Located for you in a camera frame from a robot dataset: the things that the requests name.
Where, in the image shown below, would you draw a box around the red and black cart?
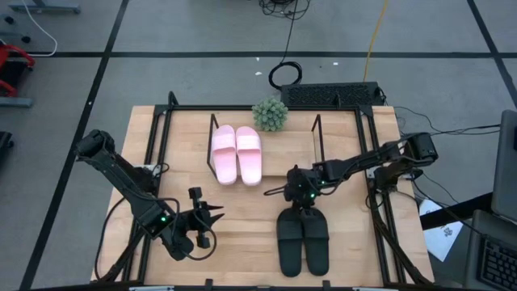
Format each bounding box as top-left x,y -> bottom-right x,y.
0,42 -> 36,98

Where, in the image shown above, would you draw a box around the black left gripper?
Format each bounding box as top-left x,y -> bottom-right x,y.
180,186 -> 226,250

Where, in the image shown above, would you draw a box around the white cable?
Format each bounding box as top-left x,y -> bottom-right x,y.
22,0 -> 58,57

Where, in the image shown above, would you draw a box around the green succulent plant in pot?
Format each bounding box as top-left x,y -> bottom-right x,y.
251,96 -> 289,133

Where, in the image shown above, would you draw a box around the black metal rig frame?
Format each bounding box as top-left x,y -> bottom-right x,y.
91,91 -> 436,289

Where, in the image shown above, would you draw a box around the white paper sheet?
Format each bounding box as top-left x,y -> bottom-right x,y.
418,199 -> 464,263

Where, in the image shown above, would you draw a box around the black chair base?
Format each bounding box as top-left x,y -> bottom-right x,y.
0,131 -> 15,162

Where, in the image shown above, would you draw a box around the yellow cable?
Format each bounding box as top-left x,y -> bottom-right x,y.
362,0 -> 389,82

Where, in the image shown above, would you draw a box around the grey monitor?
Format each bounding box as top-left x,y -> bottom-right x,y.
490,109 -> 517,226

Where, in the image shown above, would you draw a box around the black beam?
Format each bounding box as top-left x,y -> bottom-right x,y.
419,191 -> 494,231

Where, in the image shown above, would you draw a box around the coiled black cable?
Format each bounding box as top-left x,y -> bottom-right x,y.
267,18 -> 304,91

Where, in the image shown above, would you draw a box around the tangled black cable bundle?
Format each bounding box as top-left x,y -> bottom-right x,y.
256,0 -> 312,21

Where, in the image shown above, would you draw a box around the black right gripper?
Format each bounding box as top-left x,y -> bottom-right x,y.
282,164 -> 326,217

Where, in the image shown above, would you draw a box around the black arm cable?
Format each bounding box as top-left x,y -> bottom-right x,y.
94,196 -> 127,283

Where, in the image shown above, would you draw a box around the black slide sandal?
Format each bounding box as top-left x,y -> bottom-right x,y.
301,206 -> 330,277
275,207 -> 304,278

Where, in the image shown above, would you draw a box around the thin black floor cables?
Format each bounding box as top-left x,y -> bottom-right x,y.
393,105 -> 502,138

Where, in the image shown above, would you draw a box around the grey desk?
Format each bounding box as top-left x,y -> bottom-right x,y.
462,209 -> 517,291

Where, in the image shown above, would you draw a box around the wooden shelf with metal frame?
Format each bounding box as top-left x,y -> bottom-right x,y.
206,113 -> 326,181

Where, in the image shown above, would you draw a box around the grey metal desk foot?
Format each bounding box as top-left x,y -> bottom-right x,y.
8,0 -> 81,15
0,96 -> 33,108

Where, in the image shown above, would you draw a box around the pink slide sandal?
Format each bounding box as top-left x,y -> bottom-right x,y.
211,124 -> 239,187
235,125 -> 263,188

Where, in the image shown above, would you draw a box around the black keyboard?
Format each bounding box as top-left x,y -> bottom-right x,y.
476,237 -> 517,291

